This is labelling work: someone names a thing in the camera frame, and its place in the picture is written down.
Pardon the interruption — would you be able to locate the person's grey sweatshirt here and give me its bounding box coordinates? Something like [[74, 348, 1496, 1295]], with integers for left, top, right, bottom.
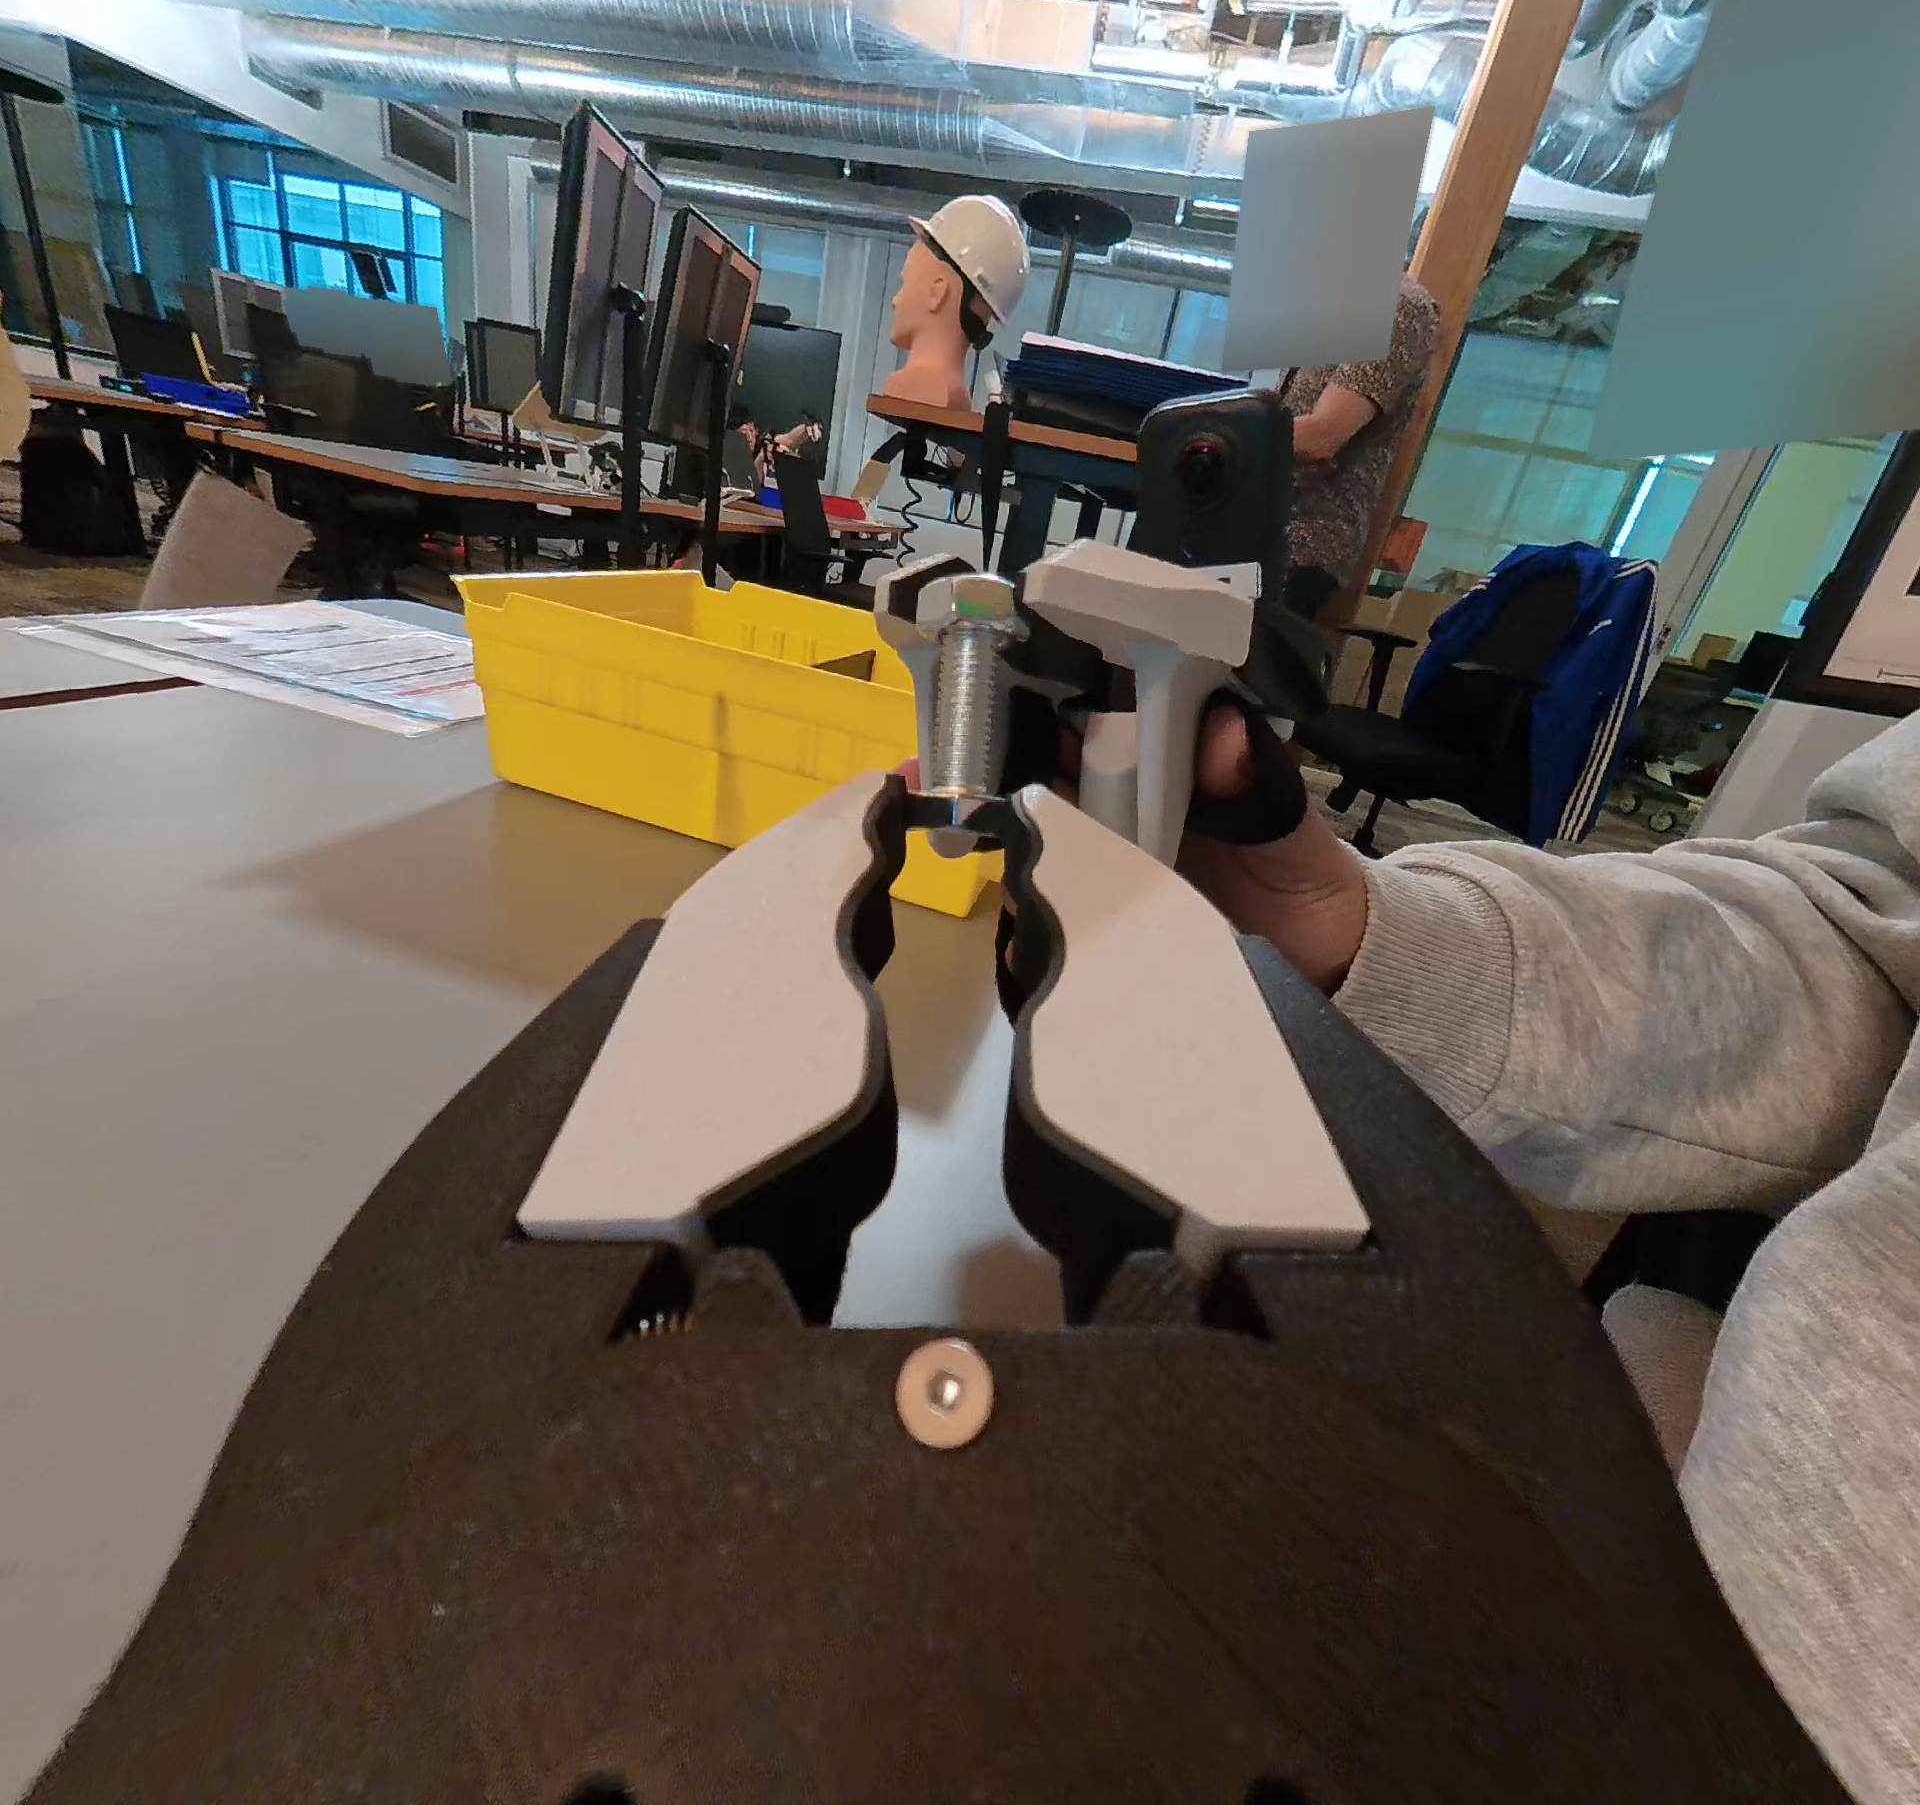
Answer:
[[1672, 1144, 1920, 1805]]

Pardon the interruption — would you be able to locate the stack of blue folders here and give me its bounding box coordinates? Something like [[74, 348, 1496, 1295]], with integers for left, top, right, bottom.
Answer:
[[1000, 328, 1256, 407]]

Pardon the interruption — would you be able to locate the small black computer monitor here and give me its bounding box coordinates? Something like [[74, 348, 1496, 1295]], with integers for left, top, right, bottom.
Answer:
[[736, 319, 848, 445]]

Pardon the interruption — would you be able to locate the grey desk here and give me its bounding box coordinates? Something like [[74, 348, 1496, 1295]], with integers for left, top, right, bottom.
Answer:
[[0, 595, 1052, 1799]]

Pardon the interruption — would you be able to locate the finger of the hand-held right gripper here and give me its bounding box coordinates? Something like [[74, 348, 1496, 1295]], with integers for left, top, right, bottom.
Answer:
[[1019, 539, 1265, 674], [873, 553, 981, 655]]

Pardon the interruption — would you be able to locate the wooden standing desk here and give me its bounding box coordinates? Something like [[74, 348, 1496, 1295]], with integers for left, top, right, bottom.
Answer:
[[864, 391, 1146, 583]]

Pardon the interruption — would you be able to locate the long wooden desk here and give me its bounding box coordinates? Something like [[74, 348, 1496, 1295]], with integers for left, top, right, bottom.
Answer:
[[22, 373, 910, 598]]

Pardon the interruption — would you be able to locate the grey chair back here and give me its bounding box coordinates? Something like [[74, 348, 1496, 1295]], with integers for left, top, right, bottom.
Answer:
[[141, 468, 314, 616]]

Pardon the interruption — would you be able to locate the black floor lamp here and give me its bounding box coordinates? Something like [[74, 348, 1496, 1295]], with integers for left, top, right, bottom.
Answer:
[[1018, 185, 1136, 340]]

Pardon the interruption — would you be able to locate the steel hex bolt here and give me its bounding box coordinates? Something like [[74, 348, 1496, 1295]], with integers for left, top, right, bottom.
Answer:
[[910, 571, 1030, 806]]

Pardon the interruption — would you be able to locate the yellow plastic storage bin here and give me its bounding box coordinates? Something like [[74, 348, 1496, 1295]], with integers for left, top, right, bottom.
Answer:
[[453, 568, 1010, 920]]

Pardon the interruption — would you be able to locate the laminated instruction sheet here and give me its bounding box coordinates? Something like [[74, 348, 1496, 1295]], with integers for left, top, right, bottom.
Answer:
[[13, 598, 486, 741]]

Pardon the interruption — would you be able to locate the white hard hat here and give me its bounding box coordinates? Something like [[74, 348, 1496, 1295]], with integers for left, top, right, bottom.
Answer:
[[906, 194, 1039, 330]]

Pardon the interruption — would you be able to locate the black framed picture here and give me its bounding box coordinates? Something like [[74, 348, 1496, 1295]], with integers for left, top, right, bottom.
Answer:
[[1791, 425, 1920, 709]]

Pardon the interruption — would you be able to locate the silver ventilation duct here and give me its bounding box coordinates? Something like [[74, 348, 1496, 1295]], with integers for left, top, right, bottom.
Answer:
[[1352, 0, 1751, 203], [249, 42, 994, 188], [114, 0, 1083, 142]]

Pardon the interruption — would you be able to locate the black backpack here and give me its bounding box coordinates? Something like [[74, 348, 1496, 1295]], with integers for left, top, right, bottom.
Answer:
[[15, 419, 153, 561]]

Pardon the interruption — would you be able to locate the person's right forearm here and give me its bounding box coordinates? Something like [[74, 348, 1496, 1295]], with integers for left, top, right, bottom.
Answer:
[[1328, 709, 1920, 1223]]

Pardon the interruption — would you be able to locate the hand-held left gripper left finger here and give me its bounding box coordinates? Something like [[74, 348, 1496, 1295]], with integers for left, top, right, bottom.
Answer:
[[512, 767, 906, 1249]]

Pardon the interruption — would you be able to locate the blue striped jacket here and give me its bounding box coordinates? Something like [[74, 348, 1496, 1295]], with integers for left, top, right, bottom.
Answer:
[[1398, 539, 1660, 850]]

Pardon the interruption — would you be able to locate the tall black computer monitor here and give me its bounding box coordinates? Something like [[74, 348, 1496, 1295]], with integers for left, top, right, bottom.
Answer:
[[538, 97, 669, 437], [644, 203, 763, 471]]

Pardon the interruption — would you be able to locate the person's right hand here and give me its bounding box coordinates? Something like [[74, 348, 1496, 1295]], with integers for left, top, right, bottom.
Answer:
[[1182, 697, 1376, 998]]

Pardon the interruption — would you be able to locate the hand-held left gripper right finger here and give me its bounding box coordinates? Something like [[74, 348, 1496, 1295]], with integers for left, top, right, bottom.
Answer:
[[994, 783, 1377, 1259]]

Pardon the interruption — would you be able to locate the black office chair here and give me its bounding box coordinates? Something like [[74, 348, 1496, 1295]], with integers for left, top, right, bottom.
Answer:
[[1295, 616, 1517, 852], [769, 454, 879, 592]]

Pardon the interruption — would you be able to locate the mannequin head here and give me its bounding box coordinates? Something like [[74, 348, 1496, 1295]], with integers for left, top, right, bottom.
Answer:
[[887, 234, 1006, 415]]

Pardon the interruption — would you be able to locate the wooden support post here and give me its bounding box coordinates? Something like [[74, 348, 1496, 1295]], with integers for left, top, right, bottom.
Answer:
[[1352, 0, 1635, 630]]

